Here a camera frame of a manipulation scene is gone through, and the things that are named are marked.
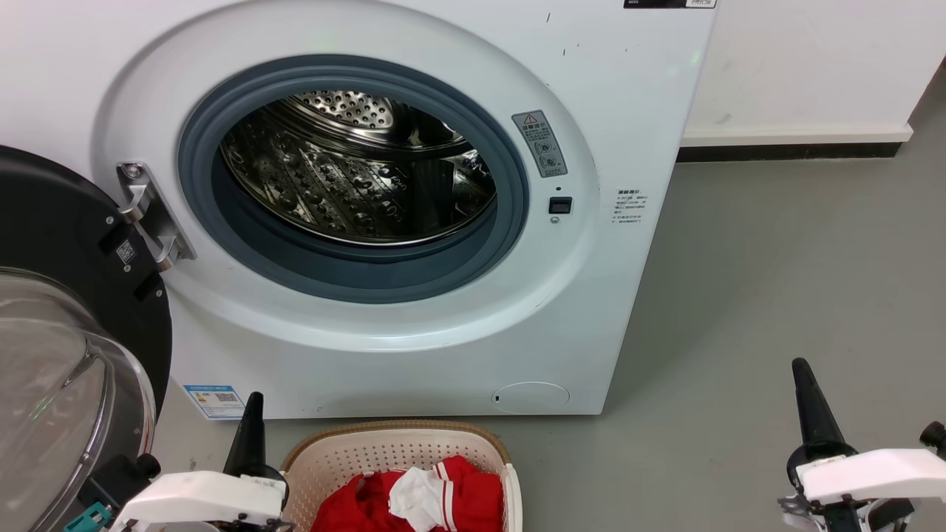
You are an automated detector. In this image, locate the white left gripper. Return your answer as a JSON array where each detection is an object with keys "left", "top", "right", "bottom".
[{"left": 111, "top": 392, "right": 293, "bottom": 532}]

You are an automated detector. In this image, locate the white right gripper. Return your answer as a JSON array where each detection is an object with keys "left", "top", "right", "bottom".
[{"left": 777, "top": 358, "right": 946, "bottom": 532}]

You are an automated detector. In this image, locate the red garment with white stripes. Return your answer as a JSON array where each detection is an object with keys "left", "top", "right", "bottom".
[{"left": 310, "top": 455, "right": 505, "bottom": 532}]

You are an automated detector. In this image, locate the white cloth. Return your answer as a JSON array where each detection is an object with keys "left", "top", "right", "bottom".
[{"left": 389, "top": 467, "right": 453, "bottom": 532}]

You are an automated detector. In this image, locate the cream perforated laundry basket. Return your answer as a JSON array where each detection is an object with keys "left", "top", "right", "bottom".
[{"left": 281, "top": 420, "right": 523, "bottom": 532}]

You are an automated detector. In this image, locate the stainless steel washing machine drum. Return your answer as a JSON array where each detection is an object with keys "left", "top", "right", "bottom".
[{"left": 220, "top": 90, "right": 497, "bottom": 246}]

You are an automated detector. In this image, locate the black washer door with glass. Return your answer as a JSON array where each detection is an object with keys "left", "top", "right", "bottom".
[{"left": 0, "top": 146, "right": 174, "bottom": 532}]

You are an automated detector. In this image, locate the blue energy label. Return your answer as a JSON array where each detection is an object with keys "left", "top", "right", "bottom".
[{"left": 183, "top": 384, "right": 246, "bottom": 420}]

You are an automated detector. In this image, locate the teal connector block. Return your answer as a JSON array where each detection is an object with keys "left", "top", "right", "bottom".
[{"left": 65, "top": 502, "right": 112, "bottom": 532}]

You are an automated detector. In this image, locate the grey rubber door gasket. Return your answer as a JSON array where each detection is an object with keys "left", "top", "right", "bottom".
[{"left": 177, "top": 54, "right": 530, "bottom": 304}]

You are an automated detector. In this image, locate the white front-load washing machine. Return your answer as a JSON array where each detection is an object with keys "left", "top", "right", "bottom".
[{"left": 0, "top": 0, "right": 719, "bottom": 420}]

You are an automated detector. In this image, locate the metal door hinge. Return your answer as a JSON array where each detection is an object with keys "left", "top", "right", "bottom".
[{"left": 116, "top": 162, "right": 197, "bottom": 273}]

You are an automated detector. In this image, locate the black baseboard strip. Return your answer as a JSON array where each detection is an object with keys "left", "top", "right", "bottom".
[{"left": 677, "top": 143, "right": 904, "bottom": 163}]

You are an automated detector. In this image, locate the printed text label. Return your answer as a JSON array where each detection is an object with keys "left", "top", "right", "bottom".
[{"left": 612, "top": 188, "right": 651, "bottom": 226}]

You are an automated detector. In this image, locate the round white filter cover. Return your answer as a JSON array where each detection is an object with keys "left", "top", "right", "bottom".
[{"left": 492, "top": 381, "right": 571, "bottom": 415}]

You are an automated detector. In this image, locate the grey warning label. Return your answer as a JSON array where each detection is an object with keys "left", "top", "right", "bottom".
[{"left": 512, "top": 110, "right": 568, "bottom": 178}]

